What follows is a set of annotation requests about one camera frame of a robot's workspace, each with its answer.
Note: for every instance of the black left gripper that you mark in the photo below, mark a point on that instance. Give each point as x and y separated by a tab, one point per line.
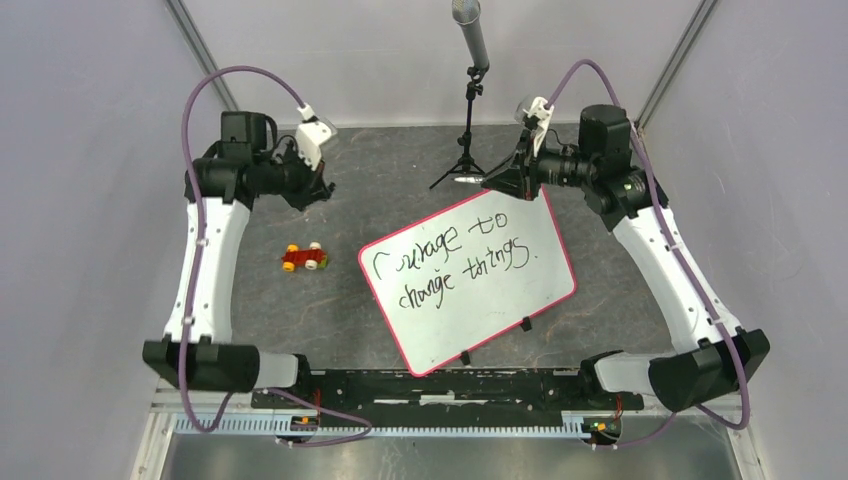
313	188

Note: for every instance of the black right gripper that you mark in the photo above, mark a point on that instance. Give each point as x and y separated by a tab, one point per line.
512	180

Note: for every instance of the pink framed whiteboard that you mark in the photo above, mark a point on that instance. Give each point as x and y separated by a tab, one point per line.
458	278

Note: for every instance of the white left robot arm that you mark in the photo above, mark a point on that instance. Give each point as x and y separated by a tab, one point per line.
196	350

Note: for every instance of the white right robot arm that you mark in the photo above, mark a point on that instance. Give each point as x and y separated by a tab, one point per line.
713	354

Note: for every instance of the red yellow toy car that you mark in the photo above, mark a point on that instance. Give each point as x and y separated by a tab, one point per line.
312	257

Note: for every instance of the black tripod stand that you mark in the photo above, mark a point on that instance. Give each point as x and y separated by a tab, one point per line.
466	164

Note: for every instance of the silver microphone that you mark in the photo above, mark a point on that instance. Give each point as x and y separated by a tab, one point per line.
467	15

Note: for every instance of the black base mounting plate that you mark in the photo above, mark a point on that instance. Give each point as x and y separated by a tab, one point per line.
456	398

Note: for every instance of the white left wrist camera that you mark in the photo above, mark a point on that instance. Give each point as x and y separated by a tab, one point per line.
312	134

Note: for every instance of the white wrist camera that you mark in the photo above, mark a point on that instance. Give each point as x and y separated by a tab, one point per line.
535	114
312	134

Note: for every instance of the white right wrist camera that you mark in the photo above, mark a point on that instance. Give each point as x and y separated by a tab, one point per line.
535	114

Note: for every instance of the white toothed cable rail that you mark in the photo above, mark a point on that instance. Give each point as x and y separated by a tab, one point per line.
300	424

